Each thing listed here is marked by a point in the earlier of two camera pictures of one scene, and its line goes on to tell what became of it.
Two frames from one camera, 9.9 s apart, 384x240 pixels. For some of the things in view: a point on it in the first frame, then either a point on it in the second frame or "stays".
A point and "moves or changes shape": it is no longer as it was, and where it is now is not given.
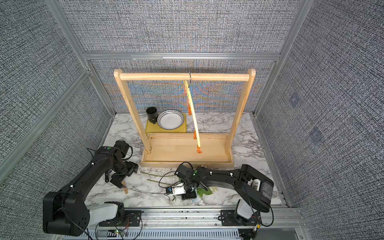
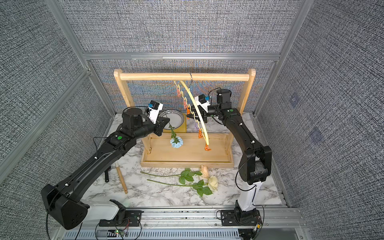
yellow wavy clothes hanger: [193, 107] moves or changes shape
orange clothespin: [189, 109] moves or changes shape
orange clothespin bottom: [198, 150] to [206, 147]
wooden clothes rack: [179, 150] stays
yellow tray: [151, 127] stays
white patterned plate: [170, 119] stays
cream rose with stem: [200, 192] stays
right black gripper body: [189, 193] to [205, 115]
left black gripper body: [128, 168] to [156, 128]
